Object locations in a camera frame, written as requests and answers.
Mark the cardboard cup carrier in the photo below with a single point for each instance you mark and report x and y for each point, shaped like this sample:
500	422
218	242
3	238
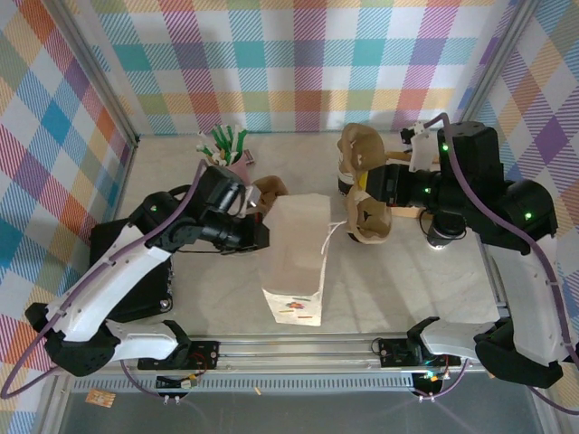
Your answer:
366	144

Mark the black paper coffee cup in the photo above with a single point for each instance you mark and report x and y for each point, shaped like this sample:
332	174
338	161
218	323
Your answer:
445	235

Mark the white printed paper bag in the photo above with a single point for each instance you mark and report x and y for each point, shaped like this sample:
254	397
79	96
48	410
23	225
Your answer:
294	244

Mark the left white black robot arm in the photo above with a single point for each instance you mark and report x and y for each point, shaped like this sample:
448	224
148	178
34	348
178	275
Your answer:
117	282

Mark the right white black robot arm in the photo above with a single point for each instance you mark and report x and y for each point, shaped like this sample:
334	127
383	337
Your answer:
511	289

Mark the pink cup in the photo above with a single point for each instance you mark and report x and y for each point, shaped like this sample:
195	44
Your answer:
240	174

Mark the green white wrapped stirrer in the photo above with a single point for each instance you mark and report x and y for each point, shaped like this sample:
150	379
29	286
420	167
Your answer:
242	140
203	148
218	138
230	135

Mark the black case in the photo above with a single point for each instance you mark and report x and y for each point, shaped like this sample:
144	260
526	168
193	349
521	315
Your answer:
101	239

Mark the small controller board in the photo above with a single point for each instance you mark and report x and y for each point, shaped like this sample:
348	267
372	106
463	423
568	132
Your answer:
429	382
178	383

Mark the orange sticker tag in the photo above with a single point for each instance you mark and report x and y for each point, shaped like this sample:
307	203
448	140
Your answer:
100	399

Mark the aluminium frame post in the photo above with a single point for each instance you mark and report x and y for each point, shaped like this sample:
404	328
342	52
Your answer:
96	72
493	68

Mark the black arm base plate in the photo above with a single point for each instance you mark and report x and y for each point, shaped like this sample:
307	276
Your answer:
393	352
205	355

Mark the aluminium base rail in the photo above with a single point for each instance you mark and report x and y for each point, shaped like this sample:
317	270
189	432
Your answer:
294	357

